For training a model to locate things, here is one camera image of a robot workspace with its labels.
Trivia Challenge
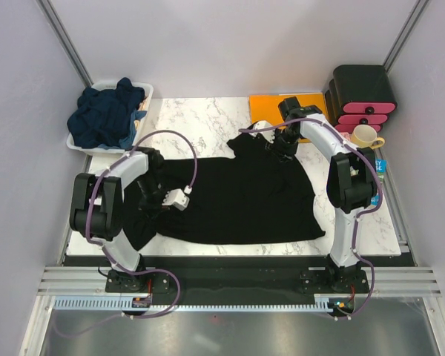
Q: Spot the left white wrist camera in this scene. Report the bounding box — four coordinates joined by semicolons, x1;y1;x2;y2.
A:
162;188;190;211

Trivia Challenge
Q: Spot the black pink drawer unit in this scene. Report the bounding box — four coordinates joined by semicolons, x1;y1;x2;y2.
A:
324;65;398;134

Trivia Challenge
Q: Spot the blue children's book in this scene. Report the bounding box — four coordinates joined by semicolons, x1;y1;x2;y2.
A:
371;158;386;206

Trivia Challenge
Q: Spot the white slotted cable duct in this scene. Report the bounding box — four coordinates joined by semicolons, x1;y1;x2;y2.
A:
53;295;354;313

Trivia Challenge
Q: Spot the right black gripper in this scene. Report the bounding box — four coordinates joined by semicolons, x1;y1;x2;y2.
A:
265;128;302;164

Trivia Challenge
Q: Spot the white laundry basket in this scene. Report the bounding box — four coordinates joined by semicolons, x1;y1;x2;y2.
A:
65;79;155;156

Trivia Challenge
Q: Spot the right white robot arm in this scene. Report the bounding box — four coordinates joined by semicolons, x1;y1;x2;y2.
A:
255;96;380;293

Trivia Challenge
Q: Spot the navy blue t shirt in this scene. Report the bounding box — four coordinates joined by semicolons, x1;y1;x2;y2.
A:
67;76;145;149

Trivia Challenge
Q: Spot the yellow mug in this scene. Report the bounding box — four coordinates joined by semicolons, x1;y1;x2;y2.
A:
351;125;386;149

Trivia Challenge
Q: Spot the orange folder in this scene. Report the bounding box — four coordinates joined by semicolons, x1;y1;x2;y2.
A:
249;93;327;125

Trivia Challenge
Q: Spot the cream garment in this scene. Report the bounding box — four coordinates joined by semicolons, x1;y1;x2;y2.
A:
137;97;148;111

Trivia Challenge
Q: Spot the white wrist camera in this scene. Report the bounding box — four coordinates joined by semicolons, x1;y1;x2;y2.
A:
162;188;190;211
249;120;276;144

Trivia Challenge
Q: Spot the light blue garment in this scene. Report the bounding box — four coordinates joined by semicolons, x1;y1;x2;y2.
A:
97;110;147;151

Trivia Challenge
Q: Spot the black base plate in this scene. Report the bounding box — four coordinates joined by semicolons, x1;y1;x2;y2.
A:
104;254;371;307

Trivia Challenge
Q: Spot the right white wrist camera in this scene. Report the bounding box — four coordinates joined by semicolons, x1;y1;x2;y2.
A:
249;120;276;144

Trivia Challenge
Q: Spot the aluminium frame rail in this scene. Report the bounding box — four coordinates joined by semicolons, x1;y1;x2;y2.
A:
39;267;441;297

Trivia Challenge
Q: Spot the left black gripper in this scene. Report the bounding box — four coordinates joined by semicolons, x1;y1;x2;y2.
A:
136;172;174;221

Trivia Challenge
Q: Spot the black t shirt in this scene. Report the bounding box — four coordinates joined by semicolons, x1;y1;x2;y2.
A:
123;133;325;249

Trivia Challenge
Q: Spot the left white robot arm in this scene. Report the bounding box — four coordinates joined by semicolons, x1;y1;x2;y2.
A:
69;148;167;291

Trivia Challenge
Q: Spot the pink toy block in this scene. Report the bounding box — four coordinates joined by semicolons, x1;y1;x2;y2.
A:
340;132;351;143

